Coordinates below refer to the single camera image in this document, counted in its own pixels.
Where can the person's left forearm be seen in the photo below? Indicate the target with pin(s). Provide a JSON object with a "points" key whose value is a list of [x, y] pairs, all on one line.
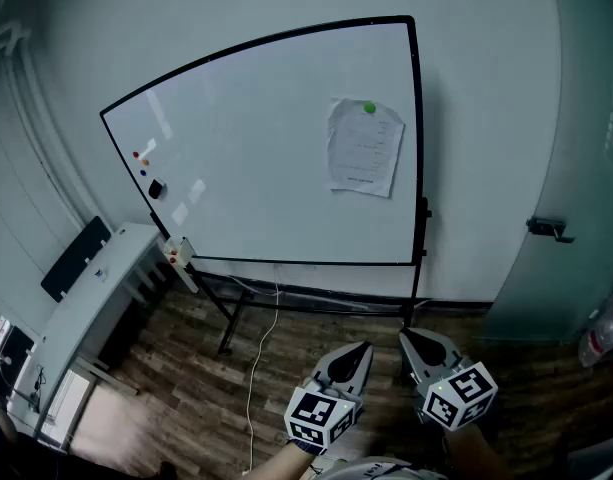
{"points": [[281, 463]]}

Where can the black desk divider panel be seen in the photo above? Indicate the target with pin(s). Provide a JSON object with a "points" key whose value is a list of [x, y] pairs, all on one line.
{"points": [[75, 259]]}

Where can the small item on desk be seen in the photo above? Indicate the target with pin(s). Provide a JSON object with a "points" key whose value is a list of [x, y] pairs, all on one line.
{"points": [[101, 274]]}

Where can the computer monitor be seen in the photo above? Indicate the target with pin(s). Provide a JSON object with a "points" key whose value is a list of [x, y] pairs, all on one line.
{"points": [[8, 358]]}

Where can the person's right forearm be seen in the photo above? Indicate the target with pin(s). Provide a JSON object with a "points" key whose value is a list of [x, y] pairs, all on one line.
{"points": [[476, 455]]}

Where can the white marker holder box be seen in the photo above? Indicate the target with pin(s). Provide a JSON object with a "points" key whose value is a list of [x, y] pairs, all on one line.
{"points": [[180, 251]]}

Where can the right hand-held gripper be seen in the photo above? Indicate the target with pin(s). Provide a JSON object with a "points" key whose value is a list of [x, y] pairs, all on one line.
{"points": [[458, 398]]}

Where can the frosted glass door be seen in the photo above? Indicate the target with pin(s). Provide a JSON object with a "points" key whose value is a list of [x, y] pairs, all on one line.
{"points": [[576, 168]]}

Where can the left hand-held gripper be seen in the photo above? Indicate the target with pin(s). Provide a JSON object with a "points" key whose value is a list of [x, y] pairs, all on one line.
{"points": [[323, 415]]}

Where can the green round magnet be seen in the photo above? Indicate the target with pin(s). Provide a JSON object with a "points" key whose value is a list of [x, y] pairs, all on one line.
{"points": [[369, 107]]}

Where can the white desk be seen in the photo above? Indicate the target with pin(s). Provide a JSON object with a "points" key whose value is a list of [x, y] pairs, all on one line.
{"points": [[106, 278]]}

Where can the clear plastic bottle red label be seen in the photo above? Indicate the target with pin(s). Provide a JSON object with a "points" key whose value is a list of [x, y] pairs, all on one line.
{"points": [[603, 338]]}

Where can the black-framed whiteboard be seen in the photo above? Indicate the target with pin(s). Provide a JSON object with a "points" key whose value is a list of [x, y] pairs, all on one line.
{"points": [[266, 158]]}

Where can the white printed paper sheet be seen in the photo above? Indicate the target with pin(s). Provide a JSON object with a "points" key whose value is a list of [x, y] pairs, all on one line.
{"points": [[364, 153]]}

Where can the person's white shirt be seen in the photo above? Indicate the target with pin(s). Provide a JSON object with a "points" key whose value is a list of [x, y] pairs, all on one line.
{"points": [[376, 469]]}

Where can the black whiteboard eraser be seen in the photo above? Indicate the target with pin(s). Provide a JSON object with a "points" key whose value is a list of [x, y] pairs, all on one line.
{"points": [[156, 188]]}

